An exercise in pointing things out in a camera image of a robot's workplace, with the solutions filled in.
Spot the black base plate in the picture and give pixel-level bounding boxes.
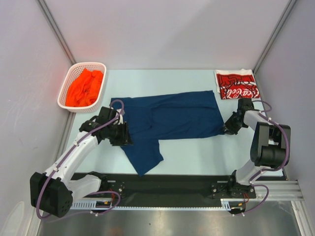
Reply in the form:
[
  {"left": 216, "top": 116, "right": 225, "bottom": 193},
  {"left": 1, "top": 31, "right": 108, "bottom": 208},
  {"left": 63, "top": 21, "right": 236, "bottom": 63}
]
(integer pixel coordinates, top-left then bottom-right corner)
[{"left": 71, "top": 172, "right": 286, "bottom": 208}]

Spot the left corner aluminium post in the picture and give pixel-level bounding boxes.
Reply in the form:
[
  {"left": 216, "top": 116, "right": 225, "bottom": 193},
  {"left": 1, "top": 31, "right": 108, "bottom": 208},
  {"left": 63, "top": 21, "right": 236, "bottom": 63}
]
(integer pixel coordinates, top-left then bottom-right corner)
[{"left": 35, "top": 0, "right": 77, "bottom": 65}]

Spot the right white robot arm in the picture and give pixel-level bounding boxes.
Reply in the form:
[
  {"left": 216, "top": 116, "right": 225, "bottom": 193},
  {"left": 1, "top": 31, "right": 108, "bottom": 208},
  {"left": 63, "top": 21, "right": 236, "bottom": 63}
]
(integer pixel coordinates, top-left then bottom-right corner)
[{"left": 223, "top": 98, "right": 291, "bottom": 198}]

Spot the blue t shirt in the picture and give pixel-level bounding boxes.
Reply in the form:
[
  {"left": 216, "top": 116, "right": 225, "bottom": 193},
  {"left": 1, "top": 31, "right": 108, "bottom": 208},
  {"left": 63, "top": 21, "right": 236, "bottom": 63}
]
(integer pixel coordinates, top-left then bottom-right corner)
[{"left": 111, "top": 90, "right": 224, "bottom": 176}]

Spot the aluminium extrusion rail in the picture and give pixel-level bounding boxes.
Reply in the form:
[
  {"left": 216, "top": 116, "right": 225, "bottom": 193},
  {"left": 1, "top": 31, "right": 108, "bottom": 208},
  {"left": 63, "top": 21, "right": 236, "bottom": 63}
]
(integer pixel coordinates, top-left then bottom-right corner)
[{"left": 70, "top": 181, "right": 303, "bottom": 213}]

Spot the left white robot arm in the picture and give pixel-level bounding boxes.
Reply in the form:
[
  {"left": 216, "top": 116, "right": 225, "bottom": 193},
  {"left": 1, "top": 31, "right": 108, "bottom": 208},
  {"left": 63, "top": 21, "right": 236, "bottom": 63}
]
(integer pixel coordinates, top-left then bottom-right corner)
[{"left": 30, "top": 106, "right": 133, "bottom": 220}]

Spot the white plastic laundry basket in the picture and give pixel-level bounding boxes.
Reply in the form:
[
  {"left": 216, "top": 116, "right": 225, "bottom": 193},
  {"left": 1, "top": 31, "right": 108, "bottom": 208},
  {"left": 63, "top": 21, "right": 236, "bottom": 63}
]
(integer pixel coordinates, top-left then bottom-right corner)
[{"left": 57, "top": 62, "right": 106, "bottom": 113}]

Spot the right corner aluminium post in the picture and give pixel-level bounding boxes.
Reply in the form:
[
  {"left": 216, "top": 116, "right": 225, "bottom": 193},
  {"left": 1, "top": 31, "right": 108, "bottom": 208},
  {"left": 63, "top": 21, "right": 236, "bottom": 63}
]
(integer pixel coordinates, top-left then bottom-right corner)
[{"left": 252, "top": 0, "right": 298, "bottom": 74}]

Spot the orange t shirt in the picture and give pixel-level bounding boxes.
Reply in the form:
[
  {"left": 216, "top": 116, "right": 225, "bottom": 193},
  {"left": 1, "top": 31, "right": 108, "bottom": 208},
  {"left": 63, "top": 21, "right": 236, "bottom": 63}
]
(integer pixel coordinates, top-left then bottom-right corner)
[{"left": 65, "top": 68, "right": 103, "bottom": 107}]

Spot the red folded Coca-Cola t shirt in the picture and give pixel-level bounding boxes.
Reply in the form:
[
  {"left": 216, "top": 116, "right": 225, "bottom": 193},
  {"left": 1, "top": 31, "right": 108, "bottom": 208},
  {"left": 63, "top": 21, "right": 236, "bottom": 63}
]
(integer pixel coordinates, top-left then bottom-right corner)
[{"left": 214, "top": 69, "right": 260, "bottom": 100}]

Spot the corner aluminium post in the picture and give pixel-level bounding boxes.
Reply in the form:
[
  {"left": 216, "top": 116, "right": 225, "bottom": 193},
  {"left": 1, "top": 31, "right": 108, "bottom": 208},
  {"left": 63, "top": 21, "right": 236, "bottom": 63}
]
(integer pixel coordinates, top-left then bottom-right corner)
[
  {"left": 35, "top": 0, "right": 77, "bottom": 65},
  {"left": 252, "top": 0, "right": 298, "bottom": 74}
]

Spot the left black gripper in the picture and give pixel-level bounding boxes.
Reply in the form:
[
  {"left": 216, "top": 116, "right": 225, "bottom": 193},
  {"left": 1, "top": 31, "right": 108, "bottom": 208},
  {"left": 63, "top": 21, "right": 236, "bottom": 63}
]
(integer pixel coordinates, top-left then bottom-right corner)
[{"left": 107, "top": 121, "right": 133, "bottom": 146}]

